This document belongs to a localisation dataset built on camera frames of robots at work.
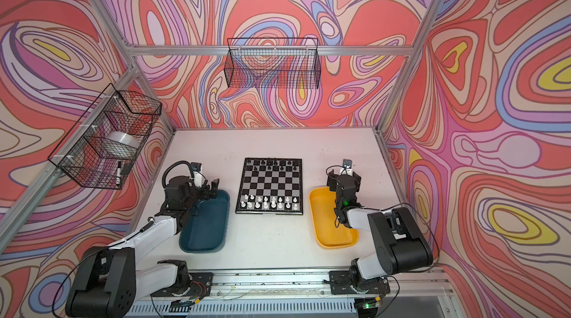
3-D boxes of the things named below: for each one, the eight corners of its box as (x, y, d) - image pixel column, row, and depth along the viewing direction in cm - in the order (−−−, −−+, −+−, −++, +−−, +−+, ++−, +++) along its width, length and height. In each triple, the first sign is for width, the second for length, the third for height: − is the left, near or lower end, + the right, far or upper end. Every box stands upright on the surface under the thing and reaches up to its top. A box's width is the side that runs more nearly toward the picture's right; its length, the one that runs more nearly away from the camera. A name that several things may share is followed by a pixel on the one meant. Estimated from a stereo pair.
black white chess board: (236, 214, 91) (235, 211, 89) (244, 161, 109) (244, 157, 106) (303, 214, 91) (304, 211, 89) (301, 161, 109) (301, 157, 106)
